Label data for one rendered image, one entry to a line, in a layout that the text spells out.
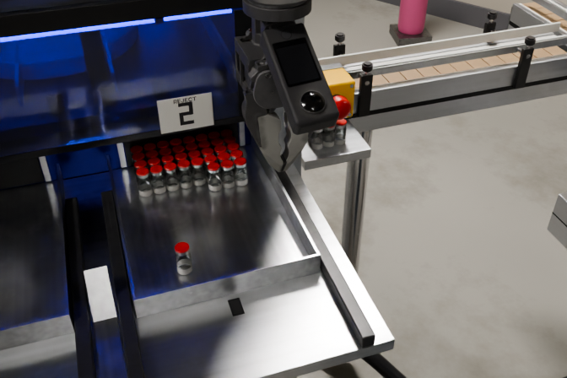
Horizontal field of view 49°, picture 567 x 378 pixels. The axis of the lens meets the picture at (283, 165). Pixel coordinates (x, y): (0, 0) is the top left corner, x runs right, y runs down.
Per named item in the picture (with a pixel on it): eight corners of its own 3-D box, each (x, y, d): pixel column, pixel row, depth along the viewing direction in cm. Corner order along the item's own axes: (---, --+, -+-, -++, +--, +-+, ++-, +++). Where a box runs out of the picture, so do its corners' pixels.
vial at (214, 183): (207, 185, 106) (205, 163, 103) (220, 182, 106) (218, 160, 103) (210, 192, 104) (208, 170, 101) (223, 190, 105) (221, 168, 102)
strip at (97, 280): (91, 300, 86) (83, 270, 82) (113, 294, 86) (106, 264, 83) (101, 386, 75) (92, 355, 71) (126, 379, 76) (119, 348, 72)
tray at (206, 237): (109, 171, 109) (105, 155, 107) (252, 144, 116) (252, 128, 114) (137, 318, 83) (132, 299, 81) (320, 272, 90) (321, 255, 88)
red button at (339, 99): (321, 112, 107) (322, 92, 104) (343, 109, 108) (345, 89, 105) (330, 124, 104) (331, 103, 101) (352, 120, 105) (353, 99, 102)
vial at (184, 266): (175, 266, 90) (172, 245, 88) (191, 262, 91) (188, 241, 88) (179, 277, 89) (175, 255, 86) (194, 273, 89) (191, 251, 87)
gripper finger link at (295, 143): (293, 144, 80) (294, 80, 74) (309, 171, 75) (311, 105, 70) (270, 148, 79) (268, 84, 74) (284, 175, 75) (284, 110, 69)
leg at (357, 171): (321, 337, 179) (334, 107, 134) (350, 329, 182) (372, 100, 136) (332, 363, 172) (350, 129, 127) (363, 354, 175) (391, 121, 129)
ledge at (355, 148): (280, 130, 123) (280, 121, 122) (341, 119, 127) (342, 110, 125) (304, 170, 113) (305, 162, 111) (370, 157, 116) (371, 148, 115)
